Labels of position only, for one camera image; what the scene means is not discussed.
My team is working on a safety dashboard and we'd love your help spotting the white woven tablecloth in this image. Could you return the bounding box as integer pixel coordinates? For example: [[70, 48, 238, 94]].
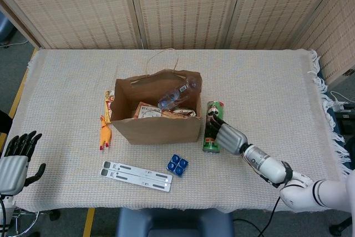
[[11, 48, 355, 214]]

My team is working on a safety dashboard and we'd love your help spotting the orange cookie box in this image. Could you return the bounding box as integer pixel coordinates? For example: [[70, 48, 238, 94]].
[[132, 101, 163, 120]]

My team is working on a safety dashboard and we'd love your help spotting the brown paper bag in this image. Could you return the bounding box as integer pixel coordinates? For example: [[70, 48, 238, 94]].
[[110, 48, 202, 145]]

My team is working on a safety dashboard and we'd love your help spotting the black cable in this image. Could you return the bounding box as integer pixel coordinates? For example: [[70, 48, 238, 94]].
[[232, 194, 281, 237]]

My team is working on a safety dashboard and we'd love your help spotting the blue toy brick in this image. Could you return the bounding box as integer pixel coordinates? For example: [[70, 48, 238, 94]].
[[165, 154, 190, 177]]

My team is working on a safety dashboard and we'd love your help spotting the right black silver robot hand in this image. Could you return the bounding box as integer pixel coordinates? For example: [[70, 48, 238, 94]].
[[208, 114, 248, 156]]

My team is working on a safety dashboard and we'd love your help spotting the black equipment case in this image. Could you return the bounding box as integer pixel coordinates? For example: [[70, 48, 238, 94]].
[[334, 103, 355, 138]]

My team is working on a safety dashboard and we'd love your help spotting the chrome stool base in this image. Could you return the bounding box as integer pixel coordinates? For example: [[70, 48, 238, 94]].
[[11, 208, 61, 237]]

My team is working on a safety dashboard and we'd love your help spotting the yellow red snack box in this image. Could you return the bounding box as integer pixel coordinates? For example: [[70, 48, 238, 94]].
[[104, 90, 115, 125]]

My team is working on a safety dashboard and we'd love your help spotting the blue padded chair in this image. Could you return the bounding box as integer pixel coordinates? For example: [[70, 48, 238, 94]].
[[115, 208, 235, 237]]

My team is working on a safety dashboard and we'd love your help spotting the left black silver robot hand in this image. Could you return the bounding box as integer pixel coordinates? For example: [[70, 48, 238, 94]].
[[0, 130, 47, 195]]

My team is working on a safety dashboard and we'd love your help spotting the green Pringles can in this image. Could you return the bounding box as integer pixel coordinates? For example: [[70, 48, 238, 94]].
[[202, 100, 225, 155]]

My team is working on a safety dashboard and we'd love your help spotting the clear plastic water bottle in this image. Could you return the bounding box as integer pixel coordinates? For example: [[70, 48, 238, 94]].
[[157, 75, 201, 110]]

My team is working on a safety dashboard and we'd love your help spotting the yellow rubber chicken toy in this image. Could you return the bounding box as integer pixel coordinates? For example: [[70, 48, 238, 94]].
[[99, 115, 113, 151]]

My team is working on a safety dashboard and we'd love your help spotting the beige woven folding screen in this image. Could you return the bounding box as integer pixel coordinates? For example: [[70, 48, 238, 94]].
[[0, 0, 355, 85]]

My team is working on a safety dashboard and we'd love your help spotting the white power strip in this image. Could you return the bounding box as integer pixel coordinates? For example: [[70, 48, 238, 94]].
[[329, 91, 351, 112]]

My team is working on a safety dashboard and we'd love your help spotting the gold foil snack pack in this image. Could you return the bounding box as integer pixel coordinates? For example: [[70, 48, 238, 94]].
[[161, 108, 197, 120]]

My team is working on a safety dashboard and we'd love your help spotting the silver folding laptop stand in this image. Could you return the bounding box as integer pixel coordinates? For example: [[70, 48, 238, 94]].
[[99, 160, 174, 193]]

